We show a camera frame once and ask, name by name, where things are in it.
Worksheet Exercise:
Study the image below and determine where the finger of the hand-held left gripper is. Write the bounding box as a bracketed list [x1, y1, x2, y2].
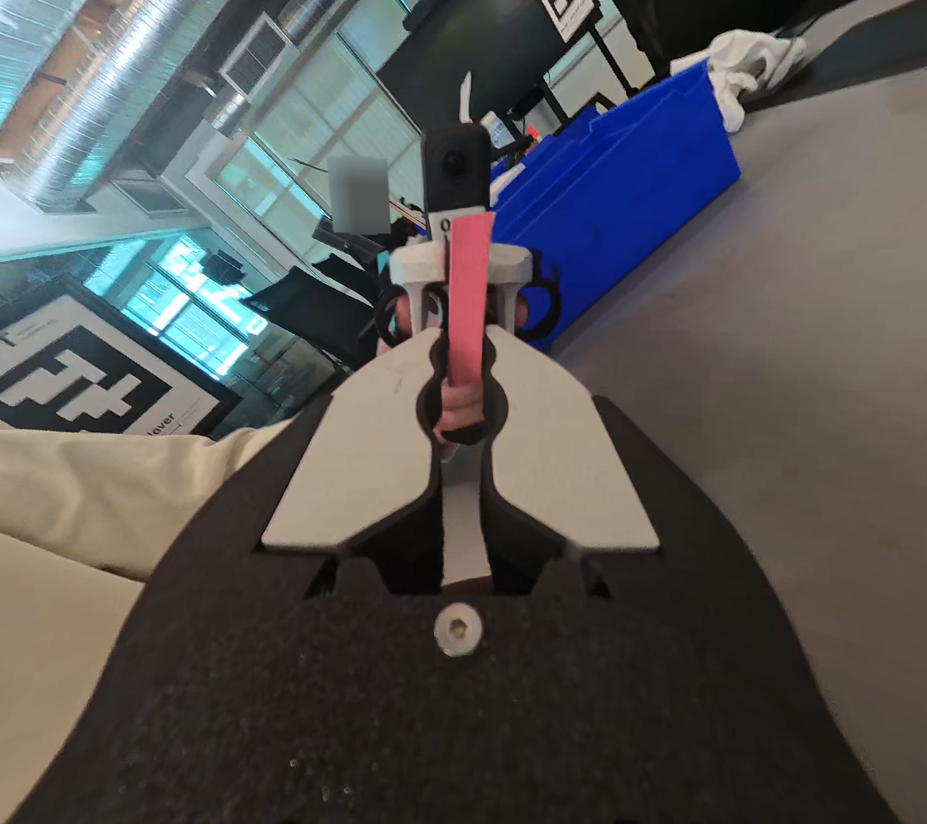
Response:
[491, 244, 535, 332]
[390, 237, 451, 334]

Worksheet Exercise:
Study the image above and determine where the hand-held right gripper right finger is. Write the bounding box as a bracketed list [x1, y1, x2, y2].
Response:
[478, 324, 661, 597]

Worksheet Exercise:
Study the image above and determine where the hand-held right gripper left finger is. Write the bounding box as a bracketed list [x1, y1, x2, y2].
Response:
[259, 327, 444, 597]

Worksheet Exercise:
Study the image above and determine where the pink strip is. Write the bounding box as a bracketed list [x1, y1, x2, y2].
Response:
[443, 212, 498, 392]

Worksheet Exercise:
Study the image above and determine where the blue plastic bin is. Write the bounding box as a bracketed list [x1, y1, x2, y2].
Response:
[492, 59, 743, 355]

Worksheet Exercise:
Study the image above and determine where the grey desk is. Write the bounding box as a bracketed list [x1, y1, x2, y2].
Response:
[435, 0, 927, 824]

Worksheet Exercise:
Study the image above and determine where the person's left hand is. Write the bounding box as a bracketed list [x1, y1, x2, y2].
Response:
[377, 291, 530, 464]

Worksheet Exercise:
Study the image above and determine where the black and white marker poster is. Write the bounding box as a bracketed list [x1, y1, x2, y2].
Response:
[0, 273, 243, 439]

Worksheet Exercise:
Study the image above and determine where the white crumpled glove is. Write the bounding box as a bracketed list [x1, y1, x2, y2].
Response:
[670, 29, 810, 134]

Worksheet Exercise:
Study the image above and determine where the black mat on table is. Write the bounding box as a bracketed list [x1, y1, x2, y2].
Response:
[746, 0, 927, 116]

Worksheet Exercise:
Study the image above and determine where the wide silver air duct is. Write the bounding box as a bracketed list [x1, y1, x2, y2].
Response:
[0, 0, 285, 211]

